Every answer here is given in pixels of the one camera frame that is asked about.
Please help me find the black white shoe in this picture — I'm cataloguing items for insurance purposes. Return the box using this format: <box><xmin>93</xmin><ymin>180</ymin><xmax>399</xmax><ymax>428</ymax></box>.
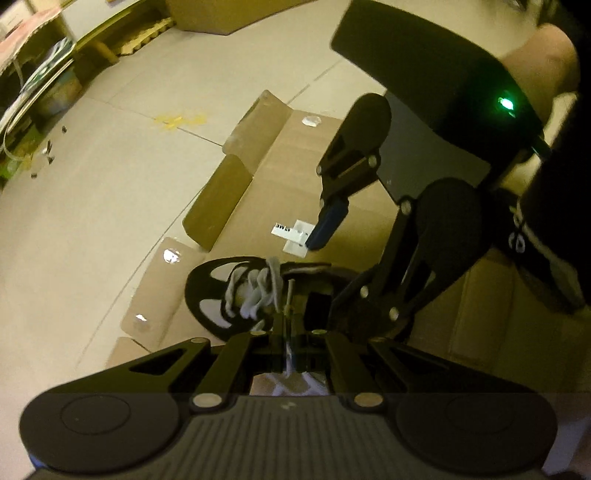
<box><xmin>184</xmin><ymin>256</ymin><xmax>358</xmax><ymax>342</ymax></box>

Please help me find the grey shoelace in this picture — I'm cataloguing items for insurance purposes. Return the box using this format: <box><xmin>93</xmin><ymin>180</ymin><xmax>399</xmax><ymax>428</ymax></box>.
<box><xmin>221</xmin><ymin>257</ymin><xmax>329</xmax><ymax>397</ymax></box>

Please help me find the white paper label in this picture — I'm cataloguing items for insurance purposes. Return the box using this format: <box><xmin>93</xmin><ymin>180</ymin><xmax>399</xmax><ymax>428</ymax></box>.
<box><xmin>271</xmin><ymin>220</ymin><xmax>315</xmax><ymax>258</ymax></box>

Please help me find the flattened brown cardboard sheet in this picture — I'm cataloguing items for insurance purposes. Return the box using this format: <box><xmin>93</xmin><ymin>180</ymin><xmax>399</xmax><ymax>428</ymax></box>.
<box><xmin>105</xmin><ymin>89</ymin><xmax>591</xmax><ymax>393</ymax></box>

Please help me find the large cardboard box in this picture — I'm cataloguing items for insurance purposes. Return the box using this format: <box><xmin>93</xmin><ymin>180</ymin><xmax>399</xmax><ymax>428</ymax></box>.
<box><xmin>165</xmin><ymin>0</ymin><xmax>308</xmax><ymax>35</ymax></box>

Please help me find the yellow egg tray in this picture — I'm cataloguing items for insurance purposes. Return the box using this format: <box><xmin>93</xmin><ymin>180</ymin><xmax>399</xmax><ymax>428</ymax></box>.
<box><xmin>113</xmin><ymin>17</ymin><xmax>175</xmax><ymax>57</ymax></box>

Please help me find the white cable with clips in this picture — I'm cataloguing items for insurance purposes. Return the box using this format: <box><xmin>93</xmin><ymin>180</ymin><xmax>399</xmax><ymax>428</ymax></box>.
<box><xmin>2</xmin><ymin>59</ymin><xmax>68</xmax><ymax>179</ymax></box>

